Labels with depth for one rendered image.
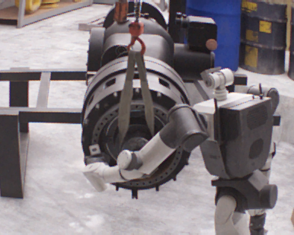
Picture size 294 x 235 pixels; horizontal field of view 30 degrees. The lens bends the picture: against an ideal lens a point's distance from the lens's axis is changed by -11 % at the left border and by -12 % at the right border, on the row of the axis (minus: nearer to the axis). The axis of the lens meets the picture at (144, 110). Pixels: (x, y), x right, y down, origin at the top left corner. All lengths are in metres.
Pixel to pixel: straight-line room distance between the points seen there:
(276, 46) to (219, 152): 3.56
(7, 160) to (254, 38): 2.92
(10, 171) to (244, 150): 2.05
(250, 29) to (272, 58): 0.37
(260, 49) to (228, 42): 0.42
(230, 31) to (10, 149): 2.57
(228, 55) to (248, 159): 3.30
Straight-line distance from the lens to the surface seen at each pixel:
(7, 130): 3.79
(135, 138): 2.68
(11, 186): 3.97
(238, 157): 2.25
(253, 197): 2.39
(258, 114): 2.26
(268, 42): 5.74
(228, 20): 5.46
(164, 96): 2.74
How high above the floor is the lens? 1.92
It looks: 19 degrees down
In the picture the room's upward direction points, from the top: 4 degrees clockwise
